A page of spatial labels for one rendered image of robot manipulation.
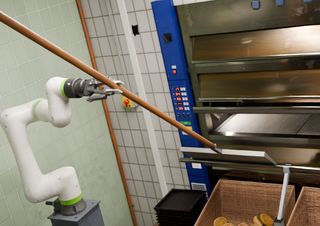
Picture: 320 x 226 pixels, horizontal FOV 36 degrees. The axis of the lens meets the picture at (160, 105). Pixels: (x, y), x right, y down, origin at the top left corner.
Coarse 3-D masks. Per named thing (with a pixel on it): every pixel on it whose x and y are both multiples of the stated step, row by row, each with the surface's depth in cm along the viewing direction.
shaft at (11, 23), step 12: (0, 12) 161; (12, 24) 165; (36, 36) 173; (48, 48) 179; (72, 60) 188; (96, 72) 199; (108, 84) 206; (132, 96) 218; (156, 108) 234; (168, 120) 242; (192, 132) 261
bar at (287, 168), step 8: (184, 160) 319; (192, 160) 315; (200, 160) 312; (208, 160) 309; (216, 160) 306; (272, 168) 285; (280, 168) 281; (288, 168) 278; (296, 168) 276; (304, 168) 273; (312, 168) 271; (288, 176) 279; (280, 200) 274; (280, 208) 272; (280, 216) 270; (280, 224) 268
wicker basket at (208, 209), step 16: (224, 192) 351; (240, 192) 344; (272, 192) 331; (288, 192) 325; (208, 208) 338; (224, 208) 352; (256, 208) 338; (272, 208) 332; (288, 208) 313; (208, 224) 337
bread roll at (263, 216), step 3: (261, 216) 330; (264, 216) 330; (267, 216) 330; (261, 219) 329; (264, 219) 329; (267, 219) 329; (270, 219) 330; (264, 222) 328; (267, 222) 328; (270, 222) 329; (267, 225) 329; (270, 225) 328
